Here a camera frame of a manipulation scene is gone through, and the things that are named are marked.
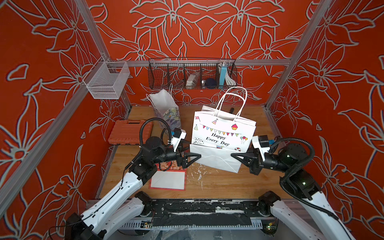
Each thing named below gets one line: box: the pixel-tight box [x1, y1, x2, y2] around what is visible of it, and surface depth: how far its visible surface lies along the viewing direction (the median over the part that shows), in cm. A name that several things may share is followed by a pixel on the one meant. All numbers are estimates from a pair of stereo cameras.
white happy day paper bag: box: [190, 86, 257, 174], surface depth 53 cm
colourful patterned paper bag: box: [149, 88, 181, 132], surface depth 90 cm
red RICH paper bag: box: [149, 160, 187, 191], surface depth 83 cm
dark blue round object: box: [205, 78, 217, 89], surface depth 99 cm
